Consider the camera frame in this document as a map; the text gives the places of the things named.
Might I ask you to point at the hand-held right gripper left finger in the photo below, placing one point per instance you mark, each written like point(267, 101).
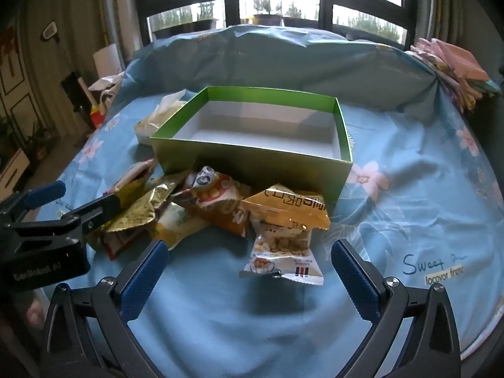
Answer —
point(143, 279)

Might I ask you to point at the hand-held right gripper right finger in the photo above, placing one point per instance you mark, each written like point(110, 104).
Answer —
point(354, 279)

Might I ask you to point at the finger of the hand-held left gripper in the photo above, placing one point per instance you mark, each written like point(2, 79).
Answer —
point(45, 195)
point(100, 208)

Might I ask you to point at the gold foil snack packet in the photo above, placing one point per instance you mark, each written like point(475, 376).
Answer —
point(138, 208)

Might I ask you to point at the red edged white snack packet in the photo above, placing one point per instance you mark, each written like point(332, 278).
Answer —
point(114, 246)
point(136, 173)

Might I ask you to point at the yellow green snack packet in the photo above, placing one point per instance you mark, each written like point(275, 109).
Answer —
point(177, 224)

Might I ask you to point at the small clear puffed snack packet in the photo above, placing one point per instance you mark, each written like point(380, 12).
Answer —
point(281, 260)

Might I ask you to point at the yellow transparent snack packet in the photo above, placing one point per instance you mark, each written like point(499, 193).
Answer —
point(291, 208)

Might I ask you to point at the orange panda snack packet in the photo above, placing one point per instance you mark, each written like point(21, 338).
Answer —
point(220, 201)

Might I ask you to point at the green cardboard box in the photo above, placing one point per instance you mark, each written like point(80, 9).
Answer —
point(256, 173)

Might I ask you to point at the white cabinet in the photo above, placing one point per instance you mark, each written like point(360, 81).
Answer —
point(13, 169)

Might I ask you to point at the red yellow carton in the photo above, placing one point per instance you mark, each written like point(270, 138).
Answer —
point(97, 117)

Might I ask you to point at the blue floral bedsheet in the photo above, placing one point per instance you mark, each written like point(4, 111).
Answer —
point(413, 204)

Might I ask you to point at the white tissue pack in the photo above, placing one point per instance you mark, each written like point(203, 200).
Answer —
point(151, 124)

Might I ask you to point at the black chair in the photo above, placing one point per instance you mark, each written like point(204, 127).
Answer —
point(75, 90)

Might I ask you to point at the white plastic bag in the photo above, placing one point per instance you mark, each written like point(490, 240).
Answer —
point(104, 86)

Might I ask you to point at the white cylinder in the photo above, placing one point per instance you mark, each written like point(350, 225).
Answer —
point(106, 59)

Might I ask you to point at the potted plant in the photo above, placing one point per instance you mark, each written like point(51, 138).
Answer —
point(202, 17)
point(293, 13)
point(264, 13)

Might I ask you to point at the white wall device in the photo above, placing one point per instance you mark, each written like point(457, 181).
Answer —
point(50, 31)

